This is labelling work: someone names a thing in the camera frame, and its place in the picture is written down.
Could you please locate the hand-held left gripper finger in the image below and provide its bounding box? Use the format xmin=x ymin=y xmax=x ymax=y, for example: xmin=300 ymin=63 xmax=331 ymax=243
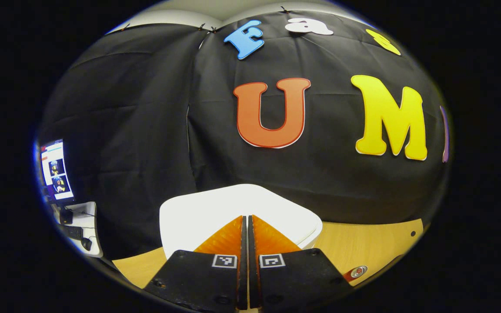
xmin=248 ymin=214 xmax=355 ymax=310
xmin=144 ymin=214 xmax=248 ymax=311

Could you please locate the white desktop garbage bin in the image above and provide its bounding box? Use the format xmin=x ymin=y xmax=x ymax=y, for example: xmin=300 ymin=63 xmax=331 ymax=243
xmin=159 ymin=183 xmax=323 ymax=259

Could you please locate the red pop can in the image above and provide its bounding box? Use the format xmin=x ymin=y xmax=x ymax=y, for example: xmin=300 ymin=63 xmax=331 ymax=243
xmin=343 ymin=265 xmax=368 ymax=283

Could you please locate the white side table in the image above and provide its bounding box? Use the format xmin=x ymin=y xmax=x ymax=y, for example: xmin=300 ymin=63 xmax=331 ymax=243
xmin=50 ymin=201 xmax=103 ymax=258

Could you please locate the black keyboard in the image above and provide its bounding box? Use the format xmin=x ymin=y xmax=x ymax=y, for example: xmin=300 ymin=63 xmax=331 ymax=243
xmin=61 ymin=225 xmax=87 ymax=242

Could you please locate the black backdrop cloth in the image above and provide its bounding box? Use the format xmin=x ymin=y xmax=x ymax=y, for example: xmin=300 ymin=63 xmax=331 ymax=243
xmin=37 ymin=9 xmax=451 ymax=261

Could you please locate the computer monitor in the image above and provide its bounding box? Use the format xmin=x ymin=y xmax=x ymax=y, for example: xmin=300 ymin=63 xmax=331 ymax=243
xmin=40 ymin=139 xmax=75 ymax=204

